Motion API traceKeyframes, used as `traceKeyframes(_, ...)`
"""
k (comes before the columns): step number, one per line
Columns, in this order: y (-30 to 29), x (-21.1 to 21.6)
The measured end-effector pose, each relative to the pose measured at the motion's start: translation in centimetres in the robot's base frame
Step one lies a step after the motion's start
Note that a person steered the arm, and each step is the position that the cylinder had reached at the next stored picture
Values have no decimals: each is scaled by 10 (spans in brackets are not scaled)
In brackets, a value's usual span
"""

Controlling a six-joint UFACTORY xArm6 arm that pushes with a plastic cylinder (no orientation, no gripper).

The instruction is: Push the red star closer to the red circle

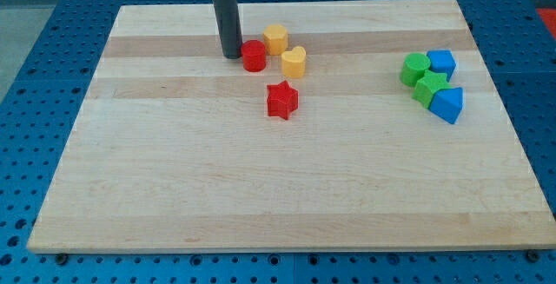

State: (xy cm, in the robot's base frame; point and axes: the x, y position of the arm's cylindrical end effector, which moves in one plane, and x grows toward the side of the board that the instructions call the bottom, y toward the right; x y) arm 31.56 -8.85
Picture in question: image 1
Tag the yellow hexagon block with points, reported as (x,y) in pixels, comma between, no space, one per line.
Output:
(275,38)

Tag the yellow heart block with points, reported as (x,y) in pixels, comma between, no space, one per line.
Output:
(293,62)

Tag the green star block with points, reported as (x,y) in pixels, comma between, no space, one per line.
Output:
(426,87)

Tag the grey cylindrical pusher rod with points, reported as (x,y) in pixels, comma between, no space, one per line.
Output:
(229,27)

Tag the red cylinder block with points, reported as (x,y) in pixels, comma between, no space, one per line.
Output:
(253,56)

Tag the blue cube block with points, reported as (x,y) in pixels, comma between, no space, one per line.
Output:
(442,61)

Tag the red star block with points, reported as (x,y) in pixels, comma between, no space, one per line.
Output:
(282,100)

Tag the green cylinder block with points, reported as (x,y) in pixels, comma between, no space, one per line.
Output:
(413,68)

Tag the blue triangle block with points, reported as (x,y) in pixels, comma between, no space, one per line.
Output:
(447,104)

